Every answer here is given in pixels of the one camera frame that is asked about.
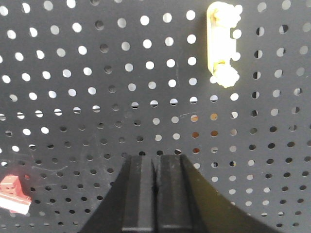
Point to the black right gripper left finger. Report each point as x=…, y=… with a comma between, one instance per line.
x=129, y=206

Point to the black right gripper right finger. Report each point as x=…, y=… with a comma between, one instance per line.
x=187, y=203

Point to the black perforated pegboard panel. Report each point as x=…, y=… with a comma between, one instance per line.
x=86, y=83

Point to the red rotary selector switch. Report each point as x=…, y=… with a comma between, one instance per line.
x=12, y=197

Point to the yellow handle on pegboard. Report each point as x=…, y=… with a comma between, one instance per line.
x=222, y=17

